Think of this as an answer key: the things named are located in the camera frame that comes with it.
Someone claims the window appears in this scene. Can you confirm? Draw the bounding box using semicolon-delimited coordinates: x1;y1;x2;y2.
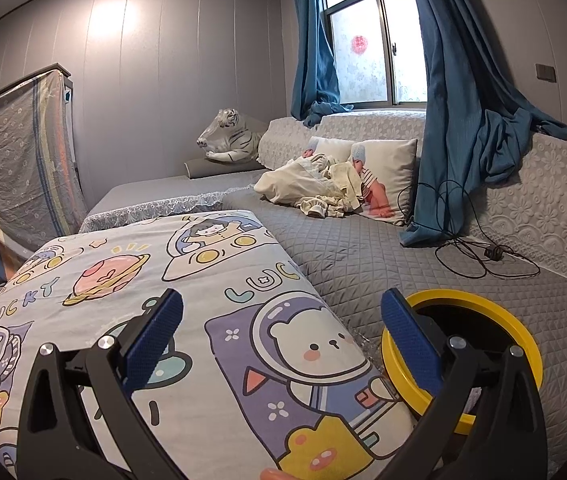
318;0;431;111

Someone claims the large baby print pillow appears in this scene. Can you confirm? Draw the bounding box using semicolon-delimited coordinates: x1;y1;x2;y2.
348;139;419;226

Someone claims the striped cloth covered wardrobe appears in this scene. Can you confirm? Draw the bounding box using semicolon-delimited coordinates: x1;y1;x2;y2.
0;63;89;286

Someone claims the short blue curtain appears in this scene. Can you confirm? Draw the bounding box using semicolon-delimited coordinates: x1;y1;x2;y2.
291;0;354;128

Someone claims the grey lace-trimmed bed sheet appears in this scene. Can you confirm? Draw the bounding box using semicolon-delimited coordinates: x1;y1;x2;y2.
79;170;264;233

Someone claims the grey pillow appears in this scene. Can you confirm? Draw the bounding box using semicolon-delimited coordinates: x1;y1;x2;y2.
184;157;264;181

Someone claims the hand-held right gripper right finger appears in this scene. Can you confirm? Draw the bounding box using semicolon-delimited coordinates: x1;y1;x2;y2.
381;287;547;480

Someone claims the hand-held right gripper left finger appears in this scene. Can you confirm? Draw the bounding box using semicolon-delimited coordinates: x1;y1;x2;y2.
16;287;185;480

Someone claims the yellow rim trash bin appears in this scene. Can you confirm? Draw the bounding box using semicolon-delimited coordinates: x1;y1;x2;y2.
381;289;544;435

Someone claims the white tiger plush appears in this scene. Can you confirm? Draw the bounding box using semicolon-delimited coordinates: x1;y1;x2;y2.
196;108;266;163

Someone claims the long blue curtain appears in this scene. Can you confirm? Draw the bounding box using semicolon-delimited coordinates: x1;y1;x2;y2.
401;0;567;247

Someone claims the cream cloth pile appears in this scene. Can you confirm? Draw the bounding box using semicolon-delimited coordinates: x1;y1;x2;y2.
253;152;364;219

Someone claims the grey quilted bed cover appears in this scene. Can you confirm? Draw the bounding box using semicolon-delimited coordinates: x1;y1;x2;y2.
220;187;567;480

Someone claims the small baby print pillow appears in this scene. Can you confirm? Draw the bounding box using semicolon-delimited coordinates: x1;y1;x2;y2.
303;136;354;161

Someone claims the cartoon printed blanket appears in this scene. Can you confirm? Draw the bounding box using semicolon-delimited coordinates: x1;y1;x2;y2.
0;210;417;480

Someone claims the black cable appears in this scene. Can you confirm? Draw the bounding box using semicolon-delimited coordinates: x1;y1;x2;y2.
397;180;541;279

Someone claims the white lace sofa cover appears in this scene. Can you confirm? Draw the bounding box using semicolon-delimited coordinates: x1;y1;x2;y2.
257;110;567;291

